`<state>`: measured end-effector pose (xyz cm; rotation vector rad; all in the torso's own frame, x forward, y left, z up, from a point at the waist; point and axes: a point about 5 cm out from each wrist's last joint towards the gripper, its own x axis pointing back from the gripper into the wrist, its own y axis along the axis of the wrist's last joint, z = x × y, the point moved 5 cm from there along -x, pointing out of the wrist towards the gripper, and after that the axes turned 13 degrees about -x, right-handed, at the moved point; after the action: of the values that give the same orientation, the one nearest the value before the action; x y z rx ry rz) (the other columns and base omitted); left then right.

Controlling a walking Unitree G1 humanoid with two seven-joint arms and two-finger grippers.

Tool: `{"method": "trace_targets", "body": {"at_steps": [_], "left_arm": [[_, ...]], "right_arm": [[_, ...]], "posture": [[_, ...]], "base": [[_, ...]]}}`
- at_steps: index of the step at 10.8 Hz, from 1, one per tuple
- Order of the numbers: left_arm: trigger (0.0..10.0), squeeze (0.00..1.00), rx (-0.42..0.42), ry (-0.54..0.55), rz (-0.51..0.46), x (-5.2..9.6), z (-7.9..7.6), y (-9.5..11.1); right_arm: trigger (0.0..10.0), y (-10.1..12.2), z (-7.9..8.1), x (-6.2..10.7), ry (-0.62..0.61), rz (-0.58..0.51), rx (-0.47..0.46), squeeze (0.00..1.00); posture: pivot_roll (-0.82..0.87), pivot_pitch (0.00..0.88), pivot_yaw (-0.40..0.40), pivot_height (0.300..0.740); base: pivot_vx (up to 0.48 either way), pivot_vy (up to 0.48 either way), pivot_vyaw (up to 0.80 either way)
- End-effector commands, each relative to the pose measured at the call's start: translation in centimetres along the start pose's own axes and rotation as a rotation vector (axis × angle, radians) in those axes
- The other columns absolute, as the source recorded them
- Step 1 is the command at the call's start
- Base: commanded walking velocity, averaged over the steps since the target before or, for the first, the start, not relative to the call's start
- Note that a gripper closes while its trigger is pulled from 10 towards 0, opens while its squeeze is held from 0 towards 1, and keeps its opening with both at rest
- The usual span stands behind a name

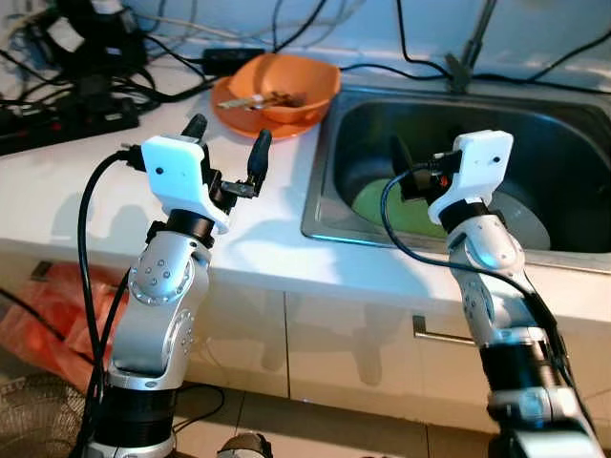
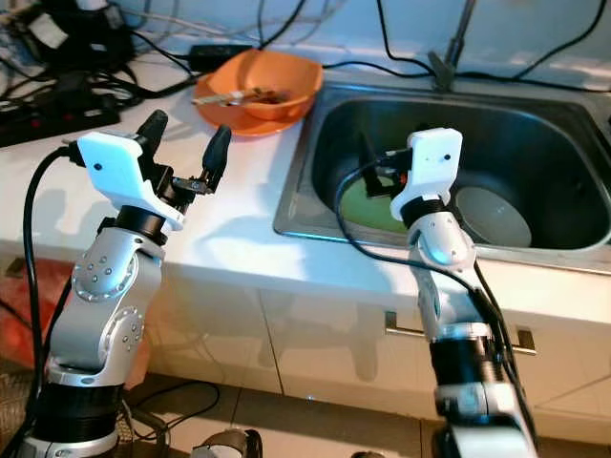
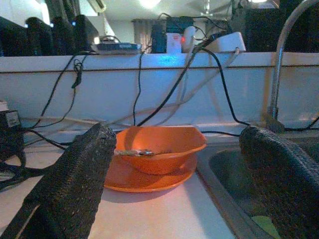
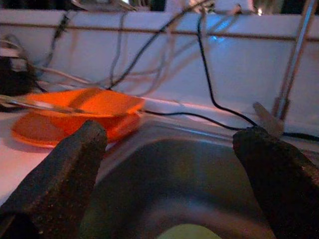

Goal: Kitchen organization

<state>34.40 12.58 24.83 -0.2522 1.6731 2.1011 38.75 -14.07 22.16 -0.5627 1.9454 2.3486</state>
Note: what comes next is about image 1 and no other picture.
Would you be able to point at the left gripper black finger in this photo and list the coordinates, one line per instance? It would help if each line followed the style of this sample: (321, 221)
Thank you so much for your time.
(260, 155)
(196, 128)

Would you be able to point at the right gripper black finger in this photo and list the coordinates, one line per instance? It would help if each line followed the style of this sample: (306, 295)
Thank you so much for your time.
(399, 155)

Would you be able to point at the orange plastic bowl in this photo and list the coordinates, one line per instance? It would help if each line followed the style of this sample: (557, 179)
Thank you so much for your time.
(305, 81)

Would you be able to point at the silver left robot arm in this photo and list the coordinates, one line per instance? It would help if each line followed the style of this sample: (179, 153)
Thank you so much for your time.
(158, 277)

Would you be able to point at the white kitchen cabinet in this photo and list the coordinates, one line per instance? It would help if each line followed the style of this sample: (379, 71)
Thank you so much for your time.
(334, 353)

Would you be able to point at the green plate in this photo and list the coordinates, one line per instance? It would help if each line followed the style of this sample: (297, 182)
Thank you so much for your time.
(382, 205)

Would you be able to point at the metal fork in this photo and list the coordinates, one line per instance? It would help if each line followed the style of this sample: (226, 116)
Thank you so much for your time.
(286, 97)

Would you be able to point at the black power adapter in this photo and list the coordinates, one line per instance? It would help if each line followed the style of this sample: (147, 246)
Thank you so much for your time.
(229, 59)

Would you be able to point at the dark metal faucet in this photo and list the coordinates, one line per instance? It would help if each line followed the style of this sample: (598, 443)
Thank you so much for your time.
(458, 69)

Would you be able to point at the grey bowl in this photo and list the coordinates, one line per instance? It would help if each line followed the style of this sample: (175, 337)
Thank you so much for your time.
(525, 224)

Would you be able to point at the stainless steel sink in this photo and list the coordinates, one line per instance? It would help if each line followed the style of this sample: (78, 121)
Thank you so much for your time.
(535, 143)

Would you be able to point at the black power strip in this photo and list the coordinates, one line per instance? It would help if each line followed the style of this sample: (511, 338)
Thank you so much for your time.
(57, 124)

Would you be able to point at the orange plastic bag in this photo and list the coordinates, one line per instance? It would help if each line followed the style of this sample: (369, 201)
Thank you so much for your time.
(38, 315)

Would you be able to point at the grey robot foot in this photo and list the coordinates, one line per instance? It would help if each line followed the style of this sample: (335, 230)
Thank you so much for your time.
(243, 446)

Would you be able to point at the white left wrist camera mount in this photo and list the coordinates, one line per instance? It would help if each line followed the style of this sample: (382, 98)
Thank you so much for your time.
(177, 172)

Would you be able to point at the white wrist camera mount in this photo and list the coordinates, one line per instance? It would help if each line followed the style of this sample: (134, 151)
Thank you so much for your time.
(477, 162)
(177, 172)

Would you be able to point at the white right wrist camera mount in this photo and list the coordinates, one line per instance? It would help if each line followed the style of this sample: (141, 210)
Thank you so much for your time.
(477, 162)

